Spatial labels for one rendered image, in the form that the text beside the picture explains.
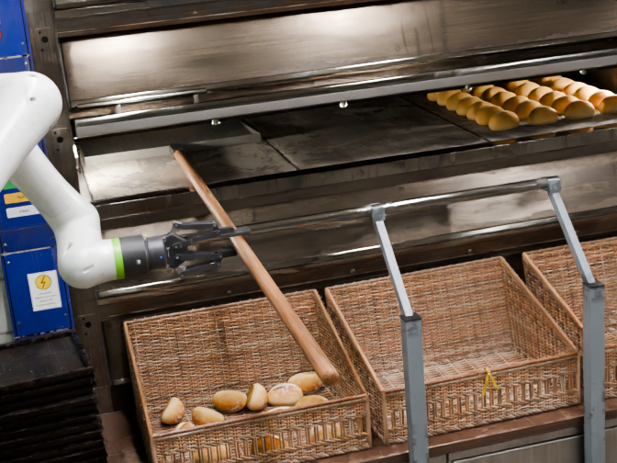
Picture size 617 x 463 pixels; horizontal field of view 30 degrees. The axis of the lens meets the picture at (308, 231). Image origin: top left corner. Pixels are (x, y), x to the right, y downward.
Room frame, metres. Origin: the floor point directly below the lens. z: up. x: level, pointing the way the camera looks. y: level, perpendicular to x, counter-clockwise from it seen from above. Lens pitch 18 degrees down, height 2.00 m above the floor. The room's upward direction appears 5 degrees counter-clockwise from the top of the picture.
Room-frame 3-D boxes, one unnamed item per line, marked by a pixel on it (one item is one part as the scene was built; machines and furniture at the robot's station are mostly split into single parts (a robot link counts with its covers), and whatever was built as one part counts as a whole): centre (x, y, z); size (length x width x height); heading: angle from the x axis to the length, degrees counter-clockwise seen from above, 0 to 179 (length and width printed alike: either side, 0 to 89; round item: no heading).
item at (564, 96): (3.73, -0.74, 1.21); 0.61 x 0.48 x 0.06; 13
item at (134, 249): (2.45, 0.39, 1.20); 0.12 x 0.06 x 0.09; 13
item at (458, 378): (2.90, -0.35, 0.72); 0.56 x 0.49 x 0.28; 104
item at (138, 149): (3.65, 0.43, 1.19); 0.55 x 0.36 x 0.03; 103
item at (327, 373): (2.55, 0.18, 1.20); 1.71 x 0.03 x 0.03; 13
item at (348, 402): (2.77, 0.21, 0.72); 0.56 x 0.49 x 0.28; 103
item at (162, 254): (2.46, 0.32, 1.20); 0.09 x 0.07 x 0.08; 103
